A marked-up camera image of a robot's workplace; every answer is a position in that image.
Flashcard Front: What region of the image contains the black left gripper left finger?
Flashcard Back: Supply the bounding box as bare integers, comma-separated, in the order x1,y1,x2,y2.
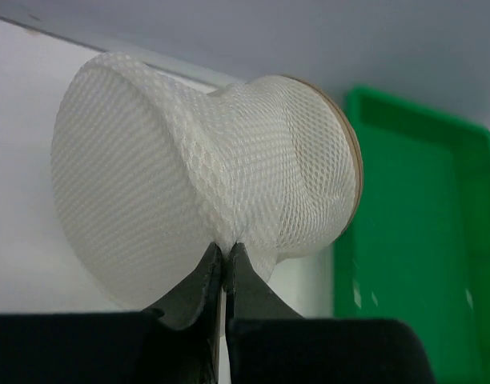
143,243,223,383

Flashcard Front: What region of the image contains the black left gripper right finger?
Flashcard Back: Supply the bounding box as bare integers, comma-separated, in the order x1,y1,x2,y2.
225,243,303,383

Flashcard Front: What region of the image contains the white mesh laundry bag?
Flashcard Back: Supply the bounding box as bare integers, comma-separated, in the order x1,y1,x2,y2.
50,53,363,310

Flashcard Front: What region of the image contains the green plastic tray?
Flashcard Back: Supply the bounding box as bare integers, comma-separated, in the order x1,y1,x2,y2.
333,87,490,383

